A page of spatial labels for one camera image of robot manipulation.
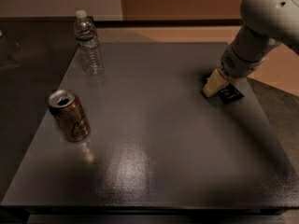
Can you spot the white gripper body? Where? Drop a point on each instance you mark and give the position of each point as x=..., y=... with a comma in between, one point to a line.
x=234, y=65

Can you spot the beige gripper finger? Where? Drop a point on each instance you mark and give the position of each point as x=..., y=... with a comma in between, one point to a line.
x=215, y=82
x=226, y=80

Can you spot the black rxbar chocolate wrapper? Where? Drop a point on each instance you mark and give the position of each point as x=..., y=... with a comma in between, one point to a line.
x=229, y=94

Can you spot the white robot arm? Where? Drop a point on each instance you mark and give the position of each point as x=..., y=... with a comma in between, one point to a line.
x=266, y=25

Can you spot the orange soda can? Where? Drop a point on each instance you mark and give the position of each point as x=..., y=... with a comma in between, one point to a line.
x=69, y=114

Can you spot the clear plastic water bottle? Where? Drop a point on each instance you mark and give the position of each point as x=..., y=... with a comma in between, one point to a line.
x=88, y=44

